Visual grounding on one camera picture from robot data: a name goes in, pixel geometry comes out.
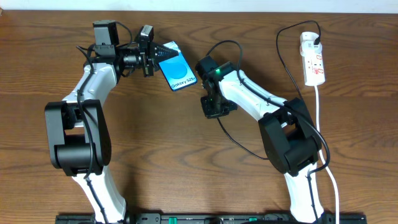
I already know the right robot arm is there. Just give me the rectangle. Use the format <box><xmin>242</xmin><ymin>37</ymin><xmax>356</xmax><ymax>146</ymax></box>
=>
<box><xmin>195</xmin><ymin>55</ymin><xmax>325</xmax><ymax>223</ymax></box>

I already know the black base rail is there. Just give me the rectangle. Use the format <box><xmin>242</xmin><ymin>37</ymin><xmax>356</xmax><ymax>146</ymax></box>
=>
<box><xmin>55</xmin><ymin>213</ymin><xmax>368</xmax><ymax>224</ymax></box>

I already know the white charger plug adapter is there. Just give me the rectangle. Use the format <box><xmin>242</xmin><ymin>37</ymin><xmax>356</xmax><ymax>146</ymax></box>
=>
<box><xmin>300</xmin><ymin>40</ymin><xmax>323</xmax><ymax>57</ymax></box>

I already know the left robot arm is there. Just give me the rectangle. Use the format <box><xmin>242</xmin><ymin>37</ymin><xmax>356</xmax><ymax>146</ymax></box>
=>
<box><xmin>44</xmin><ymin>20</ymin><xmax>178</xmax><ymax>223</ymax></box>

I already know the white power strip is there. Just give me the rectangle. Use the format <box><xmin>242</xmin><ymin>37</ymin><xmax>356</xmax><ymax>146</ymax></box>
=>
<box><xmin>300</xmin><ymin>32</ymin><xmax>325</xmax><ymax>86</ymax></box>

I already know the blue Galaxy smartphone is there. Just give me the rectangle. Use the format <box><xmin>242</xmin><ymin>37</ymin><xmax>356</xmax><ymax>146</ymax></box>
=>
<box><xmin>159</xmin><ymin>41</ymin><xmax>197</xmax><ymax>91</ymax></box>

